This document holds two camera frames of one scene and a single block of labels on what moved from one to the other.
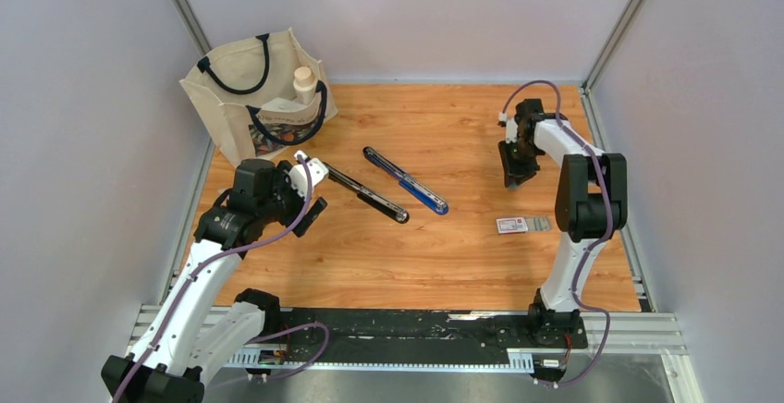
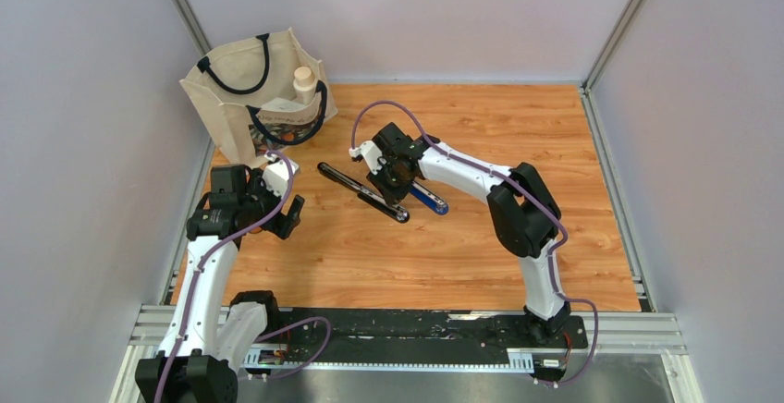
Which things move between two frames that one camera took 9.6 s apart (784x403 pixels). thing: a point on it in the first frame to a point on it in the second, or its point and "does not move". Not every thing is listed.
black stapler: x=370 y=196 does not move
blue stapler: x=409 y=184 does not move
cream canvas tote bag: x=229 y=86 does not move
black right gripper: x=513 y=171 to x=393 y=196
